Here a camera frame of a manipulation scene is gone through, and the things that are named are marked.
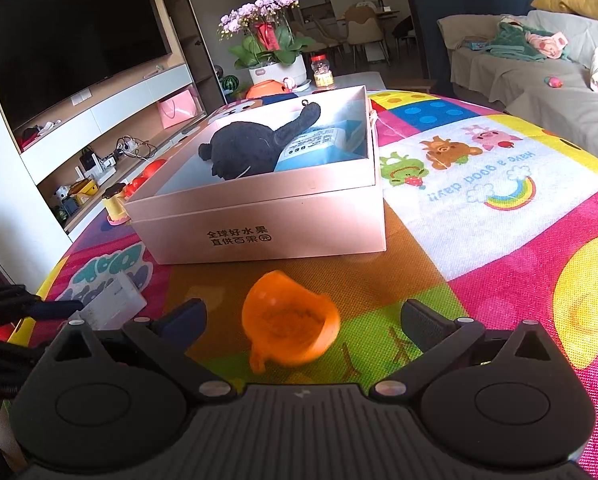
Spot white television cabinet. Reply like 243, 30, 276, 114
0, 62, 214, 241

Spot yellow pillow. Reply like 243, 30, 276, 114
530, 0, 598, 25

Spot blue wet wipes pack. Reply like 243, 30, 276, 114
274, 119, 367, 173

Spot clear jar with red lid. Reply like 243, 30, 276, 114
310, 55, 334, 87

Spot black plush toy with keyring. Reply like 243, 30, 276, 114
198, 99, 322, 181

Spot potted pink orchid plant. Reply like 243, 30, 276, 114
218, 0, 317, 86

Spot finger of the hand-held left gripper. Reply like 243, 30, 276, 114
29, 300, 84, 320

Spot colourful cartoon printed mat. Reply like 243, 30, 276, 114
9, 87, 598, 480

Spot yellow pudding toy brown top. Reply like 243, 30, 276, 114
101, 183, 132, 226

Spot pink paper bag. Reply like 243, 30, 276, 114
158, 89, 200, 131

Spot white card packet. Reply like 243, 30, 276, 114
71, 271, 148, 332

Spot grey covered sofa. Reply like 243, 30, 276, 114
436, 7, 598, 171

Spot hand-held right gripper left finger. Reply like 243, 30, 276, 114
44, 298, 232, 397

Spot green cloth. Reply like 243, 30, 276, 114
484, 22, 544, 61

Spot orange round toy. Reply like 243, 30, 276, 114
245, 79, 300, 100

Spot black flat television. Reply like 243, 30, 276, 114
0, 0, 174, 133

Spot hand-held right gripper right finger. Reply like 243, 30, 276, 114
371, 299, 562, 397

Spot beige dining chair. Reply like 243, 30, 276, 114
345, 2, 390, 66

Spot dark blue cabinet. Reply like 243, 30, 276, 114
410, 0, 536, 93

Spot pink cardboard box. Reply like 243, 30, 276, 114
123, 85, 387, 266

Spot orange plastic cup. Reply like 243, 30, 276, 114
241, 270, 340, 373

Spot red figure toy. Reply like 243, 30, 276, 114
124, 159, 168, 196

